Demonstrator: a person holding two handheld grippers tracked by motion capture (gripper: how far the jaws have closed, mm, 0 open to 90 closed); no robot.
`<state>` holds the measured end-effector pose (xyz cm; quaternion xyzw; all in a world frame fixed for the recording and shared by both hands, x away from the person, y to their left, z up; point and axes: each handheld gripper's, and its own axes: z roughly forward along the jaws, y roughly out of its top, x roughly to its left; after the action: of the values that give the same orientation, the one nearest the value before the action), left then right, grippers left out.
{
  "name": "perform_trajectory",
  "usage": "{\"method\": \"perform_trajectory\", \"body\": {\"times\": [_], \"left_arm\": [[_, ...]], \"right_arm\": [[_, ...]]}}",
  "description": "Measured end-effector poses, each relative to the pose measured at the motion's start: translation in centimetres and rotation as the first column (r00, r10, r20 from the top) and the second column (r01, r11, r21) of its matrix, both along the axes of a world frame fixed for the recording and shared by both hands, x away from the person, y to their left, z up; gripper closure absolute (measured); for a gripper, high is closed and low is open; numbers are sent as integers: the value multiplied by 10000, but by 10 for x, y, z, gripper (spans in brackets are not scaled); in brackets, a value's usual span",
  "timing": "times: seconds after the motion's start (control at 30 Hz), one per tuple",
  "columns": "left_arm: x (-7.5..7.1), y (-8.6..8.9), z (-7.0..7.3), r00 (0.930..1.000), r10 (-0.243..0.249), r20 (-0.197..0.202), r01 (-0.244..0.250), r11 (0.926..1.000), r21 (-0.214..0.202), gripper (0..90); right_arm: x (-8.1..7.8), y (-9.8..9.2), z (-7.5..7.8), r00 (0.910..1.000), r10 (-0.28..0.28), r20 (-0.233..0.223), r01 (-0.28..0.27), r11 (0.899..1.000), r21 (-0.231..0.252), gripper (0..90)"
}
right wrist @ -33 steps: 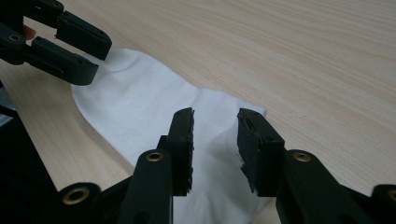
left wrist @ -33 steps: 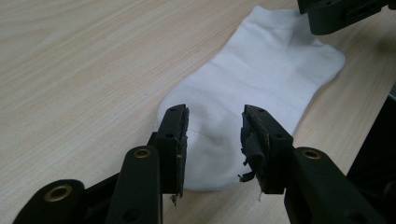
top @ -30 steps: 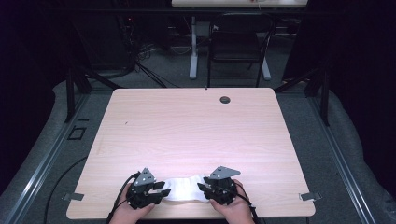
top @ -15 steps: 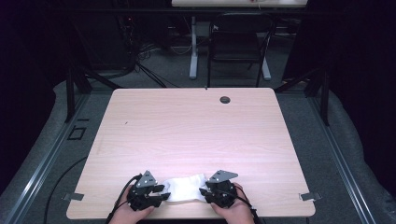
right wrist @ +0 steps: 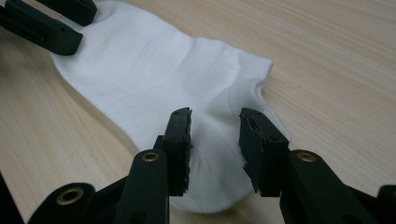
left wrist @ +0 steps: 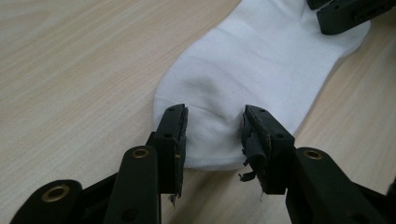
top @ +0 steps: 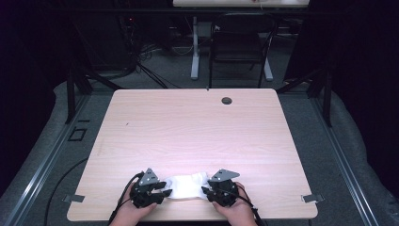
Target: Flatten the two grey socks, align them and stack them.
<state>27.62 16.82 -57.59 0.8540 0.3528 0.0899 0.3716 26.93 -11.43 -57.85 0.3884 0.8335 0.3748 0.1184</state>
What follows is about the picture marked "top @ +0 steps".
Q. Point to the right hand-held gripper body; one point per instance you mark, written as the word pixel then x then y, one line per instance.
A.
pixel 224 193

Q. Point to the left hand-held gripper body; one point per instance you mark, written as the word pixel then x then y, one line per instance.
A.
pixel 142 194

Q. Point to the person's left hand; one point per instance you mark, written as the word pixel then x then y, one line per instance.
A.
pixel 130 215

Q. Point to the person's right hand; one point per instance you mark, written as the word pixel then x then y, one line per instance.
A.
pixel 236 215

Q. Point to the black chair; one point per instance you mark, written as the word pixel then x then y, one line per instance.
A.
pixel 240 44

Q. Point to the white background desk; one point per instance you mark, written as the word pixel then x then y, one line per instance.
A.
pixel 240 3

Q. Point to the aluminium floor rail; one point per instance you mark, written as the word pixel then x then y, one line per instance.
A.
pixel 345 169
pixel 40 175

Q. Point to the black metal frame stand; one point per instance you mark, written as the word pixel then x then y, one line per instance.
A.
pixel 327 97
pixel 71 94

